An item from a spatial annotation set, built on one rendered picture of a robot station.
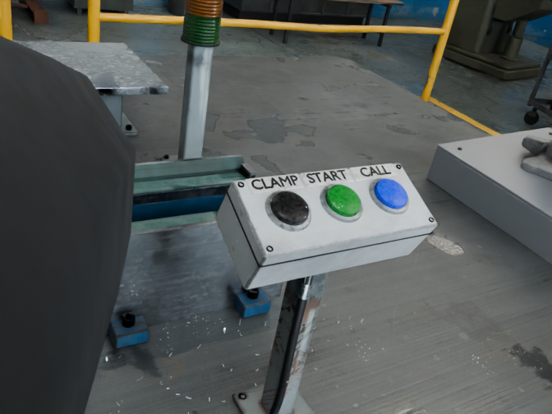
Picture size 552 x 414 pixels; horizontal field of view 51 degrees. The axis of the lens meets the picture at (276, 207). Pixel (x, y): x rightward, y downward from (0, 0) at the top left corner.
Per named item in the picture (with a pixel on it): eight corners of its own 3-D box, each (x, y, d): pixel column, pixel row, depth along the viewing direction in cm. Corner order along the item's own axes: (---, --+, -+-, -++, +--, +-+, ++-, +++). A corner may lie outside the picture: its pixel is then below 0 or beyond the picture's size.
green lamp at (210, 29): (190, 46, 91) (192, 17, 89) (176, 35, 95) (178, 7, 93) (224, 47, 94) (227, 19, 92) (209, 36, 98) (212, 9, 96)
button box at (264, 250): (243, 292, 44) (266, 255, 40) (212, 216, 48) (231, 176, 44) (410, 255, 53) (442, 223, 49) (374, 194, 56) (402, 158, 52)
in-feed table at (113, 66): (31, 154, 100) (28, 89, 95) (6, 97, 120) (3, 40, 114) (163, 144, 112) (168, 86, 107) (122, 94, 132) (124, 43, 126)
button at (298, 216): (273, 237, 43) (282, 223, 42) (259, 204, 45) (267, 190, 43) (307, 232, 45) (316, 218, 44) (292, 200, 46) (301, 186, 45)
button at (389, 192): (377, 219, 48) (388, 207, 47) (361, 191, 50) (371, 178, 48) (404, 215, 50) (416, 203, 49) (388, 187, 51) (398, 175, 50)
